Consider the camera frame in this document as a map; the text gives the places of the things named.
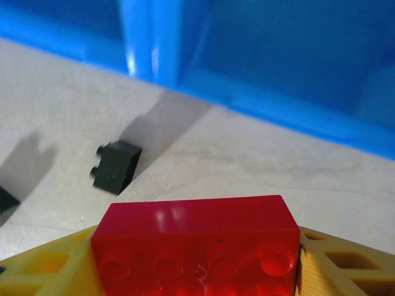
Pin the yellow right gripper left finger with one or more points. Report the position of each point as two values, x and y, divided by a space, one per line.
46 274

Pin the small black lego brick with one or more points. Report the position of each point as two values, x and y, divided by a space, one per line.
114 169
6 200

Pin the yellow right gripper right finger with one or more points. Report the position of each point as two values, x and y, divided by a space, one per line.
311 277

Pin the red two-by-four lego brick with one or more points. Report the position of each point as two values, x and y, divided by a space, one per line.
194 234

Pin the blue plastic bin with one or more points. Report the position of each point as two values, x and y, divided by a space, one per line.
61 27
277 61

